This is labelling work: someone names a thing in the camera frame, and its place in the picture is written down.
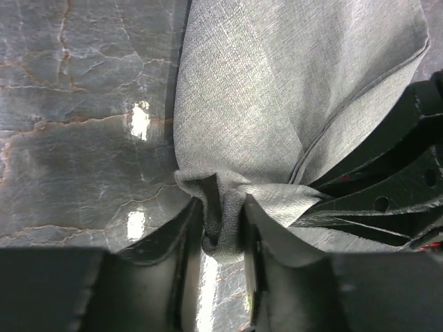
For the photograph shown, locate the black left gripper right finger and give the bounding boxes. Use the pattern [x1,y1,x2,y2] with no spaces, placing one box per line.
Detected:
[244,196,442,331]

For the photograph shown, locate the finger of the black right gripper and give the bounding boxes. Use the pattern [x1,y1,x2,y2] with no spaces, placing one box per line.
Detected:
[292,151,442,249]
[312,81,442,189]

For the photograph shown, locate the grey cloth napkin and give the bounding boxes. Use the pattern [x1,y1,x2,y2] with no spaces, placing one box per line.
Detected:
[174,1,430,263]

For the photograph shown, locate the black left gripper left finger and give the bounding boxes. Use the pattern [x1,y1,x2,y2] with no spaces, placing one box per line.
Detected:
[1,199,203,331]

